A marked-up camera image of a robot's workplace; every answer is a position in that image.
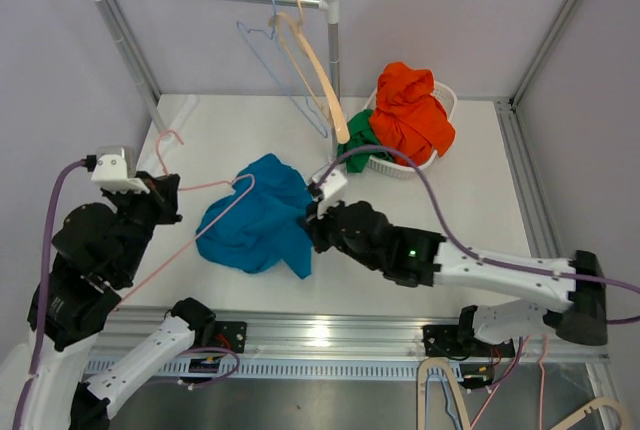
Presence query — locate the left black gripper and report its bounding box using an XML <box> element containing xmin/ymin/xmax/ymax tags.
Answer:
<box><xmin>105</xmin><ymin>168</ymin><xmax>184</xmax><ymax>280</ymax></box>

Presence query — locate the blue t shirt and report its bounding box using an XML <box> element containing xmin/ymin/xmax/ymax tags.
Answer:
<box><xmin>196</xmin><ymin>153</ymin><xmax>312</xmax><ymax>279</ymax></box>

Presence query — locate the pink plastic hanger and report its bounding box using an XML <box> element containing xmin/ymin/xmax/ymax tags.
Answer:
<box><xmin>113</xmin><ymin>129</ymin><xmax>256</xmax><ymax>312</ymax></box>

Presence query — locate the green t shirt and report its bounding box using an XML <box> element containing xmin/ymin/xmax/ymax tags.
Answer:
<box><xmin>335</xmin><ymin>109</ymin><xmax>396</xmax><ymax>175</ymax></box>

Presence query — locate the orange t shirt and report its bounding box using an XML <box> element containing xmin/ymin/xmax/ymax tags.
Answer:
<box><xmin>369</xmin><ymin>62</ymin><xmax>456</xmax><ymax>165</ymax></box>

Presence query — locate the beige plastic hanger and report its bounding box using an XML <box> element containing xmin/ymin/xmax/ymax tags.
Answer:
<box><xmin>270</xmin><ymin>0</ymin><xmax>350</xmax><ymax>144</ymax></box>

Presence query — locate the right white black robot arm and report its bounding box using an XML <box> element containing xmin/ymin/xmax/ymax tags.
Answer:
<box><xmin>298</xmin><ymin>201</ymin><xmax>608</xmax><ymax>355</ymax></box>

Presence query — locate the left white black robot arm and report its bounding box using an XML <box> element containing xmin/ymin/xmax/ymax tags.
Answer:
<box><xmin>12</xmin><ymin>172</ymin><xmax>216</xmax><ymax>429</ymax></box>

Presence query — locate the beige hanger bottom centre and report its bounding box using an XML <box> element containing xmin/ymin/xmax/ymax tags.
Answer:
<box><xmin>416</xmin><ymin>358</ymin><xmax>471</xmax><ymax>430</ymax></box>

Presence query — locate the pink hanger bottom right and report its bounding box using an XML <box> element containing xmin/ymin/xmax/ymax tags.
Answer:
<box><xmin>471</xmin><ymin>334</ymin><xmax>550</xmax><ymax>430</ymax></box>

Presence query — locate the beige hanger bottom right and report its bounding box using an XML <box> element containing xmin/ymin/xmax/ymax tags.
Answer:
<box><xmin>552</xmin><ymin>397</ymin><xmax>632</xmax><ymax>430</ymax></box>

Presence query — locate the metal clothes rack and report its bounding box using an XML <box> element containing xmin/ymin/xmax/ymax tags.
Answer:
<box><xmin>92</xmin><ymin>0</ymin><xmax>341</xmax><ymax>151</ymax></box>

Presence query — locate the white plastic laundry basket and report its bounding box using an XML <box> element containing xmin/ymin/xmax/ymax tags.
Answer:
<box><xmin>366</xmin><ymin>81</ymin><xmax>458</xmax><ymax>180</ymax></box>

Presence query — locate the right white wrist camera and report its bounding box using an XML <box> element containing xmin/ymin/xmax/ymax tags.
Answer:
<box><xmin>307</xmin><ymin>166</ymin><xmax>347</xmax><ymax>219</ymax></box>

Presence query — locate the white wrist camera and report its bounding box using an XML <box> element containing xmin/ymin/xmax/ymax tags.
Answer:
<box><xmin>307</xmin><ymin>166</ymin><xmax>347</xmax><ymax>219</ymax></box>
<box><xmin>91</xmin><ymin>146</ymin><xmax>150</xmax><ymax>194</ymax></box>

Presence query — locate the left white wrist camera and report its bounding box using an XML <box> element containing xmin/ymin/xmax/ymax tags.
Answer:
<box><xmin>91</xmin><ymin>146</ymin><xmax>150</xmax><ymax>194</ymax></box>

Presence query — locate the aluminium rail frame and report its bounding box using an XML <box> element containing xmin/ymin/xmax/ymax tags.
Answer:
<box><xmin>63</xmin><ymin>307</ymin><xmax>609</xmax><ymax>364</ymax></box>

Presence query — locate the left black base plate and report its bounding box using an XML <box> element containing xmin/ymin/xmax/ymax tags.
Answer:
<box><xmin>197</xmin><ymin>320</ymin><xmax>248</xmax><ymax>354</ymax></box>

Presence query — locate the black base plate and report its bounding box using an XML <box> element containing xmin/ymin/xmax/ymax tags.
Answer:
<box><xmin>197</xmin><ymin>320</ymin><xmax>248</xmax><ymax>354</ymax></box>
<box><xmin>422</xmin><ymin>324</ymin><xmax>516</xmax><ymax>361</ymax></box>

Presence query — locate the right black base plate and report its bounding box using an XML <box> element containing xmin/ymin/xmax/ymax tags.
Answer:
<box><xmin>422</xmin><ymin>324</ymin><xmax>516</xmax><ymax>361</ymax></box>

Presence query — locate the white slotted cable duct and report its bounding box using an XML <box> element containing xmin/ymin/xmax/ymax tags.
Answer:
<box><xmin>83</xmin><ymin>358</ymin><xmax>501</xmax><ymax>382</ymax></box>

